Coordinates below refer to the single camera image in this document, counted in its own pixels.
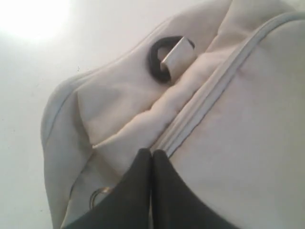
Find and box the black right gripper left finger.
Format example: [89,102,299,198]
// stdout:
[66,148,152,229]

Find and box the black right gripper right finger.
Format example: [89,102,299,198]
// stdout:
[152,150,237,229]

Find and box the cream duffel bag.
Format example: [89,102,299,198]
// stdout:
[41,0,305,229]

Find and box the black D-ring strap loop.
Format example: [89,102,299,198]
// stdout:
[147,35,196,85]

